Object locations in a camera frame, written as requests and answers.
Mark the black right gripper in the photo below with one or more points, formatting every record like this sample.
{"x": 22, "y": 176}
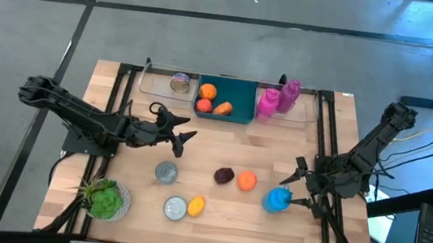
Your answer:
{"x": 322, "y": 182}

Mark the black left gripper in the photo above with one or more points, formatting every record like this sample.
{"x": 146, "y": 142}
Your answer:
{"x": 146, "y": 132}

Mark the red-orange toy fruit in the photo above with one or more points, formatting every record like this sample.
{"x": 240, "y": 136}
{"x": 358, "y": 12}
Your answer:
{"x": 203, "y": 105}

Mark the colourful label tin can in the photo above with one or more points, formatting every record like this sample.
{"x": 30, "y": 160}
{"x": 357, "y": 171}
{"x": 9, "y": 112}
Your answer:
{"x": 180, "y": 84}

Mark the round orange toy fruit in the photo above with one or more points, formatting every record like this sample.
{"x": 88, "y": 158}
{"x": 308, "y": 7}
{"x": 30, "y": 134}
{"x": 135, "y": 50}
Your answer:
{"x": 208, "y": 91}

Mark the orange toy sweet potato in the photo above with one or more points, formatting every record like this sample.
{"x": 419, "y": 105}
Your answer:
{"x": 223, "y": 108}

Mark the pink plastic bottle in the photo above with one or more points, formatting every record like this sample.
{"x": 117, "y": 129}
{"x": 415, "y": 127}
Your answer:
{"x": 267, "y": 105}

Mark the magenta plastic bottle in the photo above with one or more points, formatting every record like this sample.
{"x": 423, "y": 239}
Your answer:
{"x": 289, "y": 95}

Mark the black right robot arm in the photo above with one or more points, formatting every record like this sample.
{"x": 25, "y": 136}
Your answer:
{"x": 378, "y": 136}

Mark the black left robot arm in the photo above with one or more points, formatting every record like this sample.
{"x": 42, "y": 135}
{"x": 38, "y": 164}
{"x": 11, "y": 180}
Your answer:
{"x": 74, "y": 111}

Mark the blue plastic bottle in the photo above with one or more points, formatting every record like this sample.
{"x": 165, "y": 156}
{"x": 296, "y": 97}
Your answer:
{"x": 276, "y": 200}

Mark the plain silver tin can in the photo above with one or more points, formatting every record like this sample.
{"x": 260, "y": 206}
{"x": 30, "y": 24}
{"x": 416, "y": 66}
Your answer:
{"x": 166, "y": 172}

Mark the clear plastic container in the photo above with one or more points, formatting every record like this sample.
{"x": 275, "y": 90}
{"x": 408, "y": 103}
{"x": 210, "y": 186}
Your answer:
{"x": 155, "y": 86}
{"x": 303, "y": 115}

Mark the blocky orange toy fruit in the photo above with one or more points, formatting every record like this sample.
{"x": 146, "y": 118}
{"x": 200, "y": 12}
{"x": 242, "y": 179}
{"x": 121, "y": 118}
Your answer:
{"x": 247, "y": 181}

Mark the dark maroon toy fruit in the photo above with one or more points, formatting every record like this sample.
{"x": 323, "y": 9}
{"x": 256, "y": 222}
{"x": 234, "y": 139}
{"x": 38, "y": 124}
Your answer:
{"x": 223, "y": 176}

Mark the teal plastic bin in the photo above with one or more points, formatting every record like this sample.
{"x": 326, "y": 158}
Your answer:
{"x": 241, "y": 97}

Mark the blue label tin can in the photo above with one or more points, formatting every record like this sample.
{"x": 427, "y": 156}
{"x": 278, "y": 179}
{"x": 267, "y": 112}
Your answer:
{"x": 175, "y": 208}

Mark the yellow toy lemon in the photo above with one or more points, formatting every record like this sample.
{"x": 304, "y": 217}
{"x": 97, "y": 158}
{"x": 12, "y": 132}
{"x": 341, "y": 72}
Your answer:
{"x": 196, "y": 206}

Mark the potted green succulent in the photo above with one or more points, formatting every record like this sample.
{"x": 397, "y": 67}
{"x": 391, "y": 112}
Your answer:
{"x": 105, "y": 203}

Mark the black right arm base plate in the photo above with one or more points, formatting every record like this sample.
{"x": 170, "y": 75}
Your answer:
{"x": 360, "y": 186}

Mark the black aluminium table frame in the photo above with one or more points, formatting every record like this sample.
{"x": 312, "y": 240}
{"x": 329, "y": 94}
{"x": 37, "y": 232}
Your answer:
{"x": 327, "y": 98}

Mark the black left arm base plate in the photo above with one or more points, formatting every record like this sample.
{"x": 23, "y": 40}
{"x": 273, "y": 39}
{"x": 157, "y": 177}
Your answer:
{"x": 74, "y": 147}

